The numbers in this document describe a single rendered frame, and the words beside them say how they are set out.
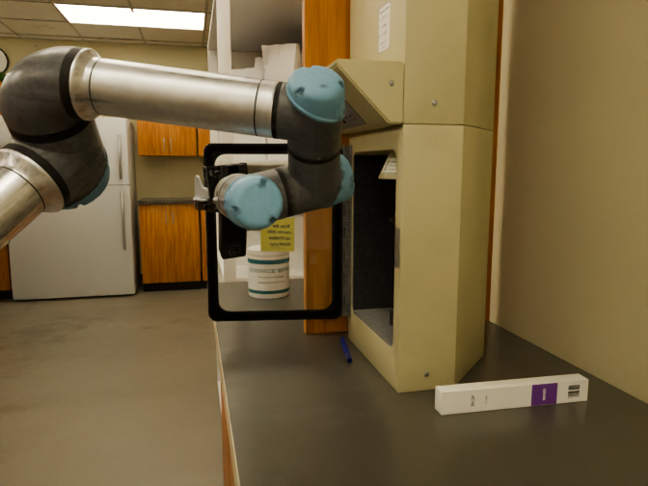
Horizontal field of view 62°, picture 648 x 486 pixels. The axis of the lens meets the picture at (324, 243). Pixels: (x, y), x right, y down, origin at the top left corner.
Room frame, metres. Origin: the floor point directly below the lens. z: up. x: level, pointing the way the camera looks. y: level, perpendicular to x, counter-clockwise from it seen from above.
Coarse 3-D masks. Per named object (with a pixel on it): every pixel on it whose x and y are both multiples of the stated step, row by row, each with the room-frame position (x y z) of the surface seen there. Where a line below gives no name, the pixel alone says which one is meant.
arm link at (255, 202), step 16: (240, 176) 0.76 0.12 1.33; (256, 176) 0.74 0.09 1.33; (272, 176) 0.77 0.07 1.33; (224, 192) 0.78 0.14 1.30; (240, 192) 0.73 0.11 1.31; (256, 192) 0.73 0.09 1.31; (272, 192) 0.74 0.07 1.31; (224, 208) 0.78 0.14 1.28; (240, 208) 0.73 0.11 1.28; (256, 208) 0.73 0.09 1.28; (272, 208) 0.74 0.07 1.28; (240, 224) 0.74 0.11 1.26; (256, 224) 0.73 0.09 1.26; (272, 224) 0.75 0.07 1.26
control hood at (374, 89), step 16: (336, 64) 0.89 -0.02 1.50; (352, 64) 0.89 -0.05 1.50; (368, 64) 0.90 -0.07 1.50; (384, 64) 0.90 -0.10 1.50; (400, 64) 0.91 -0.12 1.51; (352, 80) 0.89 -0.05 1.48; (368, 80) 0.90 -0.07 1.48; (384, 80) 0.90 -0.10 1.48; (400, 80) 0.91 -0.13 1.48; (352, 96) 0.95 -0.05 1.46; (368, 96) 0.90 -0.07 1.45; (384, 96) 0.90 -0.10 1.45; (400, 96) 0.91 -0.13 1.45; (368, 112) 0.94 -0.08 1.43; (384, 112) 0.90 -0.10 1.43; (400, 112) 0.91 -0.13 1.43; (352, 128) 1.10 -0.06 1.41; (368, 128) 1.03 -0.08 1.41
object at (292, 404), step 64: (256, 384) 0.95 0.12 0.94; (320, 384) 0.95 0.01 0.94; (384, 384) 0.95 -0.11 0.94; (256, 448) 0.72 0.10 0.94; (320, 448) 0.72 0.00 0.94; (384, 448) 0.72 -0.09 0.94; (448, 448) 0.72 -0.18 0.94; (512, 448) 0.72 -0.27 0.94; (576, 448) 0.72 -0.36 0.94; (640, 448) 0.72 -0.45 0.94
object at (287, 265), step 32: (224, 160) 1.19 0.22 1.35; (256, 160) 1.19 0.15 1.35; (288, 224) 1.20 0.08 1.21; (320, 224) 1.20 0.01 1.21; (256, 256) 1.19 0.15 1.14; (288, 256) 1.20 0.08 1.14; (320, 256) 1.20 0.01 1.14; (224, 288) 1.19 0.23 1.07; (256, 288) 1.19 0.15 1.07; (288, 288) 1.20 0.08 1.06; (320, 288) 1.20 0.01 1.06
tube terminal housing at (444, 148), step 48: (384, 0) 1.01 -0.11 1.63; (432, 0) 0.92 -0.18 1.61; (480, 0) 1.00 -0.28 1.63; (432, 48) 0.92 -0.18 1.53; (480, 48) 1.01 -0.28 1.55; (432, 96) 0.92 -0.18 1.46; (480, 96) 1.02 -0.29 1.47; (384, 144) 1.00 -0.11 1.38; (432, 144) 0.93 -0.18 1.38; (480, 144) 1.03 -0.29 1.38; (432, 192) 0.93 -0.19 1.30; (480, 192) 1.04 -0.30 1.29; (432, 240) 0.93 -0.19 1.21; (480, 240) 1.06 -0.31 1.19; (432, 288) 0.93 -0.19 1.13; (480, 288) 1.07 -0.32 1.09; (432, 336) 0.93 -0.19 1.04; (480, 336) 1.08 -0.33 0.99; (432, 384) 0.93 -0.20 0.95
